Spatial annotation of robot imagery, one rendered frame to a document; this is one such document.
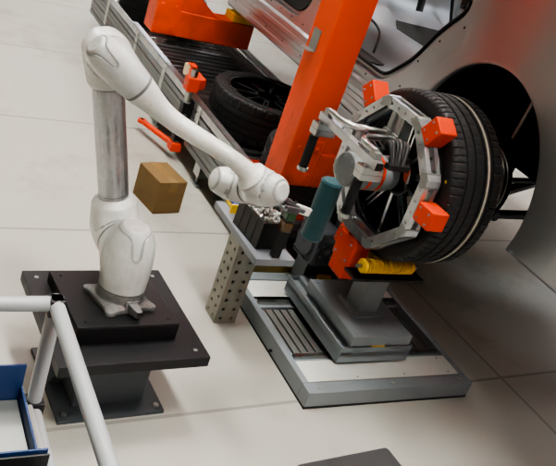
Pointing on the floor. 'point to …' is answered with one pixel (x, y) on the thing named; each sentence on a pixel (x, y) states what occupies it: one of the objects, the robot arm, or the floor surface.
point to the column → (229, 283)
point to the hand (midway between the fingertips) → (302, 210)
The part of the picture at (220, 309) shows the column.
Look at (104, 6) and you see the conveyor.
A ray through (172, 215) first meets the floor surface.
